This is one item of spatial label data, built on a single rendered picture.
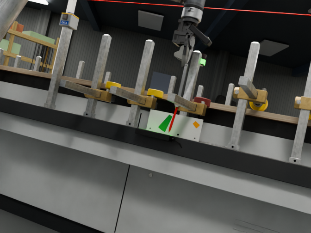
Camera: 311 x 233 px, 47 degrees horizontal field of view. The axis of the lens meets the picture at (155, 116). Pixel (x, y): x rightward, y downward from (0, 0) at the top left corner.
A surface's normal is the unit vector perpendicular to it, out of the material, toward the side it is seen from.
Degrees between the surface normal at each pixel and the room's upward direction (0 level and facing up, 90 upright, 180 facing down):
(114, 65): 90
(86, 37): 90
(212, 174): 90
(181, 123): 90
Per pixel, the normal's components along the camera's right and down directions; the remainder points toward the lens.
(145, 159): -0.38, -0.11
